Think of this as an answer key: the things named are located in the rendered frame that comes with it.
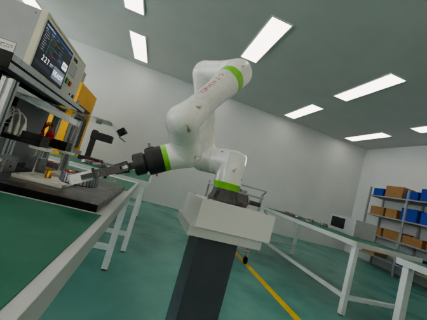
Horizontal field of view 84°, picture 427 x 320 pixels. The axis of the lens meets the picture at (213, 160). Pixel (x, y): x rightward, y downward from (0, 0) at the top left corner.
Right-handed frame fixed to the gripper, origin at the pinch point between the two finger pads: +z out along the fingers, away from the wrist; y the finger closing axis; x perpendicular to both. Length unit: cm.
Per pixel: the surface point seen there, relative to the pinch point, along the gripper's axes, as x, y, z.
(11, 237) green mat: 7.7, 38.0, 2.1
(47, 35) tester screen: -50, -8, 1
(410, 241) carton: 297, -324, -514
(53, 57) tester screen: -46.7, -15.7, 3.2
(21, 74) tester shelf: -33.5, 3.4, 7.6
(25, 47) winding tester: -45.0, -3.9, 7.4
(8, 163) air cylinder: -10.7, -10.5, 23.4
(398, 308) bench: 158, -68, -179
